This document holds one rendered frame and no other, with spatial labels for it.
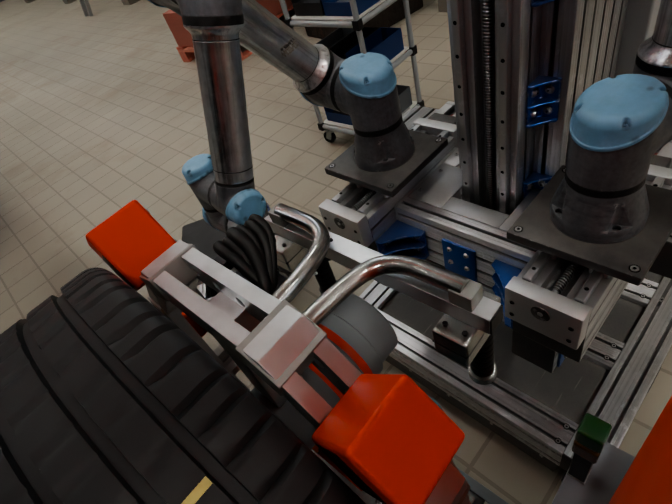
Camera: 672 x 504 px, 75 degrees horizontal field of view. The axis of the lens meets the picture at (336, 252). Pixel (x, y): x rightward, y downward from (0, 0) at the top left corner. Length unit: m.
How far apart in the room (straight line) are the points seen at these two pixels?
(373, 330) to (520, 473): 0.93
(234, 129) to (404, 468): 0.63
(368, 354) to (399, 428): 0.32
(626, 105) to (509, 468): 1.07
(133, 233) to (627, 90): 0.71
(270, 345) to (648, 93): 0.62
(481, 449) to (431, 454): 1.16
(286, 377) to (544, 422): 0.99
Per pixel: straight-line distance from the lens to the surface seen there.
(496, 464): 1.51
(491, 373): 0.75
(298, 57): 1.02
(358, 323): 0.66
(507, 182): 1.02
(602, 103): 0.77
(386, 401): 0.34
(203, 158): 0.98
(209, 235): 1.94
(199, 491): 0.36
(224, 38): 0.79
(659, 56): 0.84
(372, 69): 1.00
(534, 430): 1.30
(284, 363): 0.41
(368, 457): 0.34
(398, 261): 0.57
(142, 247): 0.60
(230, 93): 0.80
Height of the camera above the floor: 1.43
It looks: 43 degrees down
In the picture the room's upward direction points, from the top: 21 degrees counter-clockwise
